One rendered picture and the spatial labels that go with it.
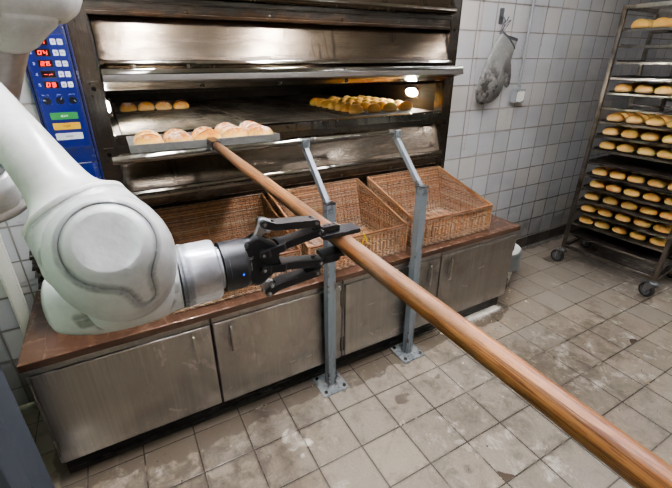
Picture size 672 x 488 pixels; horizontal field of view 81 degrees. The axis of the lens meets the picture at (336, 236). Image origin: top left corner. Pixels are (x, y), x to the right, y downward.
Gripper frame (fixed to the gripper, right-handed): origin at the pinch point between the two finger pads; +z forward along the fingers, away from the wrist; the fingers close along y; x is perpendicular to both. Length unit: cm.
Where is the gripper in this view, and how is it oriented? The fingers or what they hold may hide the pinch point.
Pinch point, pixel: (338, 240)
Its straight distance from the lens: 67.4
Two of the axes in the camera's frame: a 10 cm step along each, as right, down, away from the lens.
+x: 4.8, 3.6, -8.0
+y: -0.1, 9.1, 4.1
